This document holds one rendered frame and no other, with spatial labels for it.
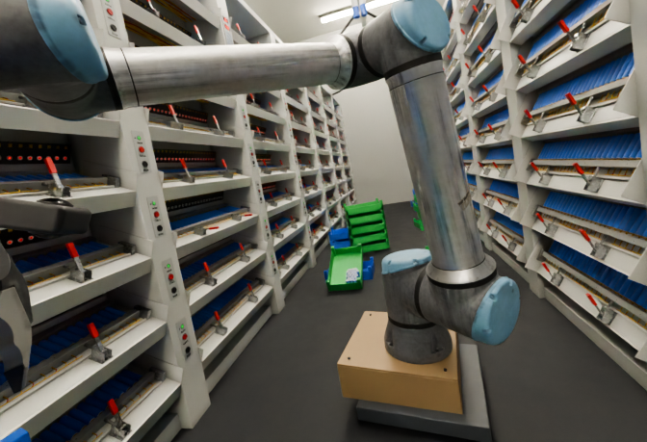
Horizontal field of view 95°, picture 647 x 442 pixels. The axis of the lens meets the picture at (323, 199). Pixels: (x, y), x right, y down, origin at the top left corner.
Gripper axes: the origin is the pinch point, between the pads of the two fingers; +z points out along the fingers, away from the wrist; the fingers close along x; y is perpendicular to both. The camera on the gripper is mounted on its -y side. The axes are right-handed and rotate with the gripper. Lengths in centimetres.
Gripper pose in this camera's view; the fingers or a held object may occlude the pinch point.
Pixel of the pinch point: (4, 384)
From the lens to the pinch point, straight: 40.0
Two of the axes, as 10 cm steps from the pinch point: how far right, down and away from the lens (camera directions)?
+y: -9.2, 3.5, -1.8
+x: 1.6, -0.7, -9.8
